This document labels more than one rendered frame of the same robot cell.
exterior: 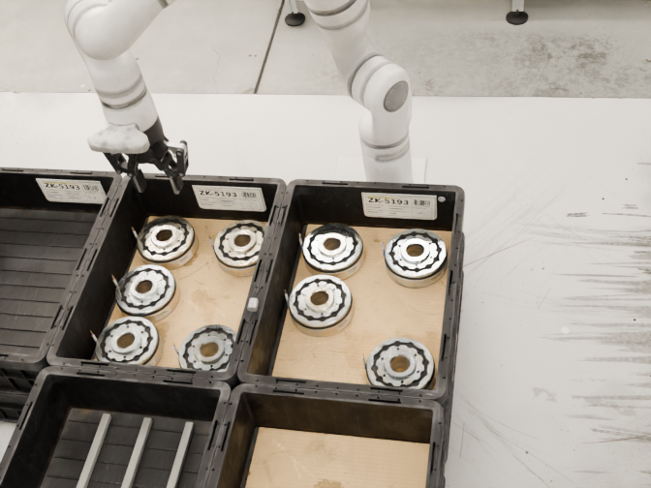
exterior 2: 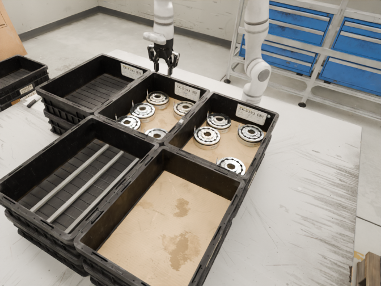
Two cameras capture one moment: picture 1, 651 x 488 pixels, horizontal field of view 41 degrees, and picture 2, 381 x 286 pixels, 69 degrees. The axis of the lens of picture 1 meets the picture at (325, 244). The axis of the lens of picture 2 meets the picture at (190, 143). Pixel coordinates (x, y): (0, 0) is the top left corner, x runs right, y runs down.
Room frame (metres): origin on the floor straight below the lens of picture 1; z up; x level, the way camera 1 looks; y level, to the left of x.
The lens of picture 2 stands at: (0.01, 0.00, 1.56)
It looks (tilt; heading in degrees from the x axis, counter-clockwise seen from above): 43 degrees down; 6
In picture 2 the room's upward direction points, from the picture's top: 6 degrees clockwise
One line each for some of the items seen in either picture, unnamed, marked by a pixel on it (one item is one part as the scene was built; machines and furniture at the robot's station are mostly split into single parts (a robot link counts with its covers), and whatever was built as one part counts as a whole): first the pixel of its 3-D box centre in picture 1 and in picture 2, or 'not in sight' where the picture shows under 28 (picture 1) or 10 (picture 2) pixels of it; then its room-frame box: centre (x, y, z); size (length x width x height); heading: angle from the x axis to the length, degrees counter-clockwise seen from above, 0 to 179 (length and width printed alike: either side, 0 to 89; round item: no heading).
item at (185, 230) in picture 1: (165, 237); (157, 97); (1.03, 0.27, 0.86); 0.10 x 0.10 x 0.01
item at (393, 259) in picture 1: (415, 253); (250, 133); (0.89, -0.14, 0.86); 0.10 x 0.10 x 0.01
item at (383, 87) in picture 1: (381, 102); (256, 78); (1.17, -0.15, 0.95); 0.09 x 0.09 x 0.17; 32
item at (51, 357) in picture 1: (174, 269); (156, 103); (0.90, 0.25, 0.92); 0.40 x 0.30 x 0.02; 162
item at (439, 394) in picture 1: (358, 281); (225, 130); (0.81, -0.04, 0.92); 0.40 x 0.30 x 0.02; 162
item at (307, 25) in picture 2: not in sight; (280, 37); (2.67, -0.46, 0.60); 0.72 x 0.03 x 0.56; 73
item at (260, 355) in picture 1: (361, 300); (223, 140); (0.81, -0.04, 0.87); 0.40 x 0.30 x 0.11; 162
